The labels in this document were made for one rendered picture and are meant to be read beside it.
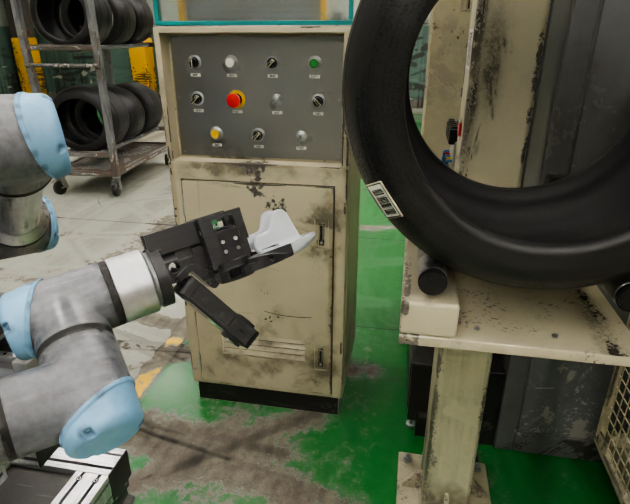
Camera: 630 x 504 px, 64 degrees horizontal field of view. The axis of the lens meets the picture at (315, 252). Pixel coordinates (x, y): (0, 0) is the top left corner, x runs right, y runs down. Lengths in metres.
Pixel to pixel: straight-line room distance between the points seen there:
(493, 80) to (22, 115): 0.81
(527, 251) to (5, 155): 0.69
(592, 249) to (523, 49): 0.47
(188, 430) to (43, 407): 1.39
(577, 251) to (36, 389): 0.65
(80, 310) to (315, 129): 1.06
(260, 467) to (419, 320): 1.03
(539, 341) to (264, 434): 1.17
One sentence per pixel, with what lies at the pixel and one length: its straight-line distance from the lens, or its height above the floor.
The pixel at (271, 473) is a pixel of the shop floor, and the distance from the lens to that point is 1.72.
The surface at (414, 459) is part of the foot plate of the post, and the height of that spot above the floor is 0.01.
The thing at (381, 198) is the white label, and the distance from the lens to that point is 0.74.
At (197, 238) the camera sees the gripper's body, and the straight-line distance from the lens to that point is 0.61.
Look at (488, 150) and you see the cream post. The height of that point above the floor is 1.03.
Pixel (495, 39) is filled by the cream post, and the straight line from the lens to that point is 1.09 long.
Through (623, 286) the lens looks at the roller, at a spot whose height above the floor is 0.92.
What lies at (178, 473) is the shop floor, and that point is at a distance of 1.76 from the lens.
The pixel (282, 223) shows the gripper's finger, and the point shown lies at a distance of 0.64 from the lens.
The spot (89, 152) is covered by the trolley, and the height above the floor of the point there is 0.38.
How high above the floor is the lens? 1.25
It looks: 23 degrees down
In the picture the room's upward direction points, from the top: straight up
